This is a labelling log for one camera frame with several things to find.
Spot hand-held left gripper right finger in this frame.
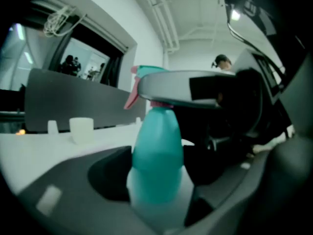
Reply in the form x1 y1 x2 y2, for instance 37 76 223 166
183 130 313 235

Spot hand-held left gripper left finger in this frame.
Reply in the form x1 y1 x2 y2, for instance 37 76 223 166
17 145 157 235

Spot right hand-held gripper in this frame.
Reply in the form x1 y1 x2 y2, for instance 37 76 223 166
174 0 313 158

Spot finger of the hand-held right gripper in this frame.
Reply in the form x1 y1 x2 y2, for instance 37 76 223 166
137 70 240 109

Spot teal and pink spray head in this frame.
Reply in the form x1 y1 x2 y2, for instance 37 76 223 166
123 65 177 110

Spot teal spray bottle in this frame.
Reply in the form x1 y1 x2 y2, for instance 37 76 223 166
126 101 196 230

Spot small white bottle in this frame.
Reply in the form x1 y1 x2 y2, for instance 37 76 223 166
47 120 59 135

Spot white ceiling pipes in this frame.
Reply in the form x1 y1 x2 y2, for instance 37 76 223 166
138 0 180 56

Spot white plastic cup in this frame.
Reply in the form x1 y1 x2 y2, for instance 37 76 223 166
69 117 95 145

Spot grey desk partition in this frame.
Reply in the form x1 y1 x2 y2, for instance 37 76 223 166
24 68 147 133

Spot ceiling lamp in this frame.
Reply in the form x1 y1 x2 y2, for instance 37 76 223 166
230 9 242 22

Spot dark window frame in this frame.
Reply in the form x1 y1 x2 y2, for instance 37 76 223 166
29 0 137 88

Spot coiled white cable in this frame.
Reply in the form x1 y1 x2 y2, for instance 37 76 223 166
43 4 88 38

